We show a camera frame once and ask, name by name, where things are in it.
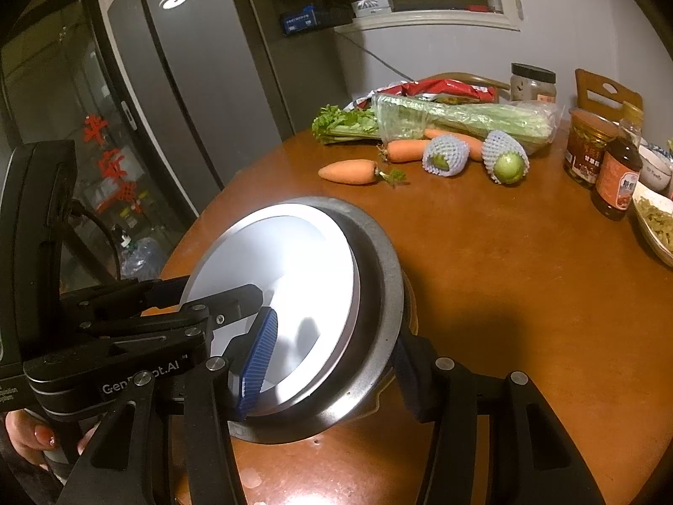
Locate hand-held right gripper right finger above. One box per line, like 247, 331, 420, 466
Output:
392, 334, 605, 505

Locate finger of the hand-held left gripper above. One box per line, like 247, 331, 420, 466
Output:
79, 283, 264, 351
58, 276, 187, 322

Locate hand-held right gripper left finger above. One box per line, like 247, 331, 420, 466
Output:
55, 308, 279, 505

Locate steel bowl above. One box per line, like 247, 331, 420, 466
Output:
179, 202, 363, 416

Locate grey round metal pan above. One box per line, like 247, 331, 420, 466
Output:
226, 196, 405, 443

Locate person's left hand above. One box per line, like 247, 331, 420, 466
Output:
0, 411, 100, 473

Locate clear plastic bag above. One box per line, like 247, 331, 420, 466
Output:
122, 237, 169, 281

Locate glass door red decals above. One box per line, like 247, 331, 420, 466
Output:
0, 0, 201, 295

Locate carrot with green stem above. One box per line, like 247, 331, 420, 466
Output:
318, 159, 408, 187

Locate grey refrigerator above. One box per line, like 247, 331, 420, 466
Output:
95, 0, 348, 216

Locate green fruit in foam net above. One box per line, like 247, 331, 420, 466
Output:
481, 130, 529, 186
422, 135, 470, 177

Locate orange carrot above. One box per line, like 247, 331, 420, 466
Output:
423, 127, 485, 161
377, 139, 432, 164

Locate bagged celery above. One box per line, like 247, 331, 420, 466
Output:
312, 93, 561, 156

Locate brown sauce bottle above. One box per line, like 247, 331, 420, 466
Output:
590, 101, 645, 221

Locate red label pickle jar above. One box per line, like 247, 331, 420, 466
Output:
562, 109, 621, 190

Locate red snack bag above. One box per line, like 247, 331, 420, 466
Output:
352, 79, 498, 109

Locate white plate of food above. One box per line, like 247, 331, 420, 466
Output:
631, 192, 673, 269

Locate blue box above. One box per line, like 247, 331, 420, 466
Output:
282, 6, 319, 37

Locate wooden chair curved back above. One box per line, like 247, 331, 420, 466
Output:
421, 72, 512, 90

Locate clear jar black lid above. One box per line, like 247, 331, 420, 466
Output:
510, 63, 557, 103

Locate white blue ceramic bowl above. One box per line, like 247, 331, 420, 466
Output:
639, 142, 673, 193

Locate white box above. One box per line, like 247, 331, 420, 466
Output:
353, 0, 395, 18

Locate wooden chair cutout back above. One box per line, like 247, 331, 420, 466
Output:
575, 68, 644, 117

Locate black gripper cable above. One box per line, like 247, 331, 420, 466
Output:
68, 200, 124, 279

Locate black wall cable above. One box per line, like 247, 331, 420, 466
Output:
336, 29, 421, 82

